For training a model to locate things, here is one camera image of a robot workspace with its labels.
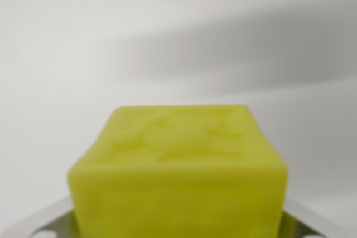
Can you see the black silver gripper left finger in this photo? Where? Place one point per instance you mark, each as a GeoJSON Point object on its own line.
{"type": "Point", "coordinates": [55, 222]}

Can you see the black silver gripper right finger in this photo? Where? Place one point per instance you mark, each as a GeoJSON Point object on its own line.
{"type": "Point", "coordinates": [301, 224]}

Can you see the yellow soft toy cube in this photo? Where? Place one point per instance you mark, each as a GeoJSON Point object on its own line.
{"type": "Point", "coordinates": [178, 182]}

